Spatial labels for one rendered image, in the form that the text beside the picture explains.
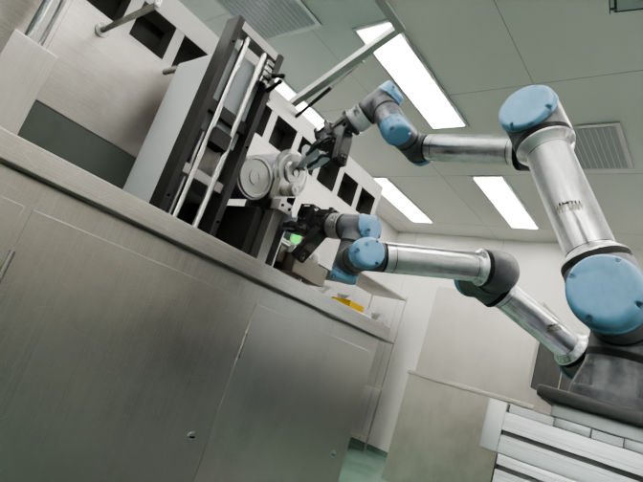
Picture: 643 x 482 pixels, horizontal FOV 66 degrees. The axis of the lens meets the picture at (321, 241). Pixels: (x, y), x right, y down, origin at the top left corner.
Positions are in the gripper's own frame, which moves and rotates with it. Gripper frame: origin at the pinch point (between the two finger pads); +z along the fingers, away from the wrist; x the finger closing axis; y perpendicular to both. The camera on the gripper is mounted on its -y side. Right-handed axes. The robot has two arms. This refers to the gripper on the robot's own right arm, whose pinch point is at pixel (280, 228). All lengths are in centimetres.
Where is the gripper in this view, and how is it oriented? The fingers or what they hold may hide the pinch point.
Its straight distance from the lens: 154.1
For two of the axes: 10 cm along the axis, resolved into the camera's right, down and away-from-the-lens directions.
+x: -5.9, -3.8, -7.1
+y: 3.1, -9.2, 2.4
